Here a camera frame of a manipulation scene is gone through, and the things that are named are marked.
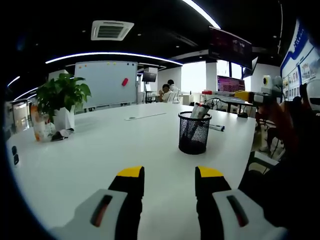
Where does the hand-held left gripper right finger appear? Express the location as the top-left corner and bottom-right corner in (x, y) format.
(194, 165), (288, 240)

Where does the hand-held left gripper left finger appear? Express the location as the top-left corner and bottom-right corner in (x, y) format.
(51, 165), (145, 240)

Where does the black mesh pen holder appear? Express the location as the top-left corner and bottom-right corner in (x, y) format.
(178, 111), (213, 155)

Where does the black whiteboard marker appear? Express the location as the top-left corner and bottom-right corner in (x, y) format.
(199, 104), (212, 118)

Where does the white whiteboard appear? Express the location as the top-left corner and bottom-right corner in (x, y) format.
(74, 60), (139, 110)

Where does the person's right hand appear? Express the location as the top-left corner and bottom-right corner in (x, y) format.
(256, 100), (280, 121)

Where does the small hanging dark monitor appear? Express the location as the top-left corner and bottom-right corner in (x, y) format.
(249, 56), (259, 76)

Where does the grey side desk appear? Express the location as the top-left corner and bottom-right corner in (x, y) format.
(204, 93), (253, 113)

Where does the monitor with purple screen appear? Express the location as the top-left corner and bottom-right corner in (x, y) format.
(216, 75), (246, 93)

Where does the white chest device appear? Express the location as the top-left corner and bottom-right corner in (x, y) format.
(306, 79), (320, 112)

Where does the large hanging dark monitor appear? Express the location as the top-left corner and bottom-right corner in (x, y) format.
(208, 25), (253, 70)

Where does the grey office chair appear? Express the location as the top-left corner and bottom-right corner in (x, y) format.
(247, 151), (281, 176)

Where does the person's black shirt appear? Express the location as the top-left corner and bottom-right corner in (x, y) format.
(238, 139), (320, 240)

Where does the crumpled dark wrapper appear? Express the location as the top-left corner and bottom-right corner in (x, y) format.
(51, 128), (75, 142)

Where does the curved ceiling light strip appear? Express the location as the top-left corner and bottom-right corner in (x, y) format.
(181, 0), (222, 30)
(45, 51), (184, 67)

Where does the dark monitor on stand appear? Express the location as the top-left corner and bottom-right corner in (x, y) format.
(141, 71), (158, 83)

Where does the green plant in white pot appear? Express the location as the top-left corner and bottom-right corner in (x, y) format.
(35, 72), (92, 132)

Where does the row of coloured magnets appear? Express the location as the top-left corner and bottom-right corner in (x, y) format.
(78, 62), (136, 69)

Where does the ceiling air conditioner vent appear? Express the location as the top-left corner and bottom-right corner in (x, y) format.
(90, 20), (135, 42)

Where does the blue white wall poster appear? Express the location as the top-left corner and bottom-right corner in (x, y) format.
(279, 19), (316, 101)

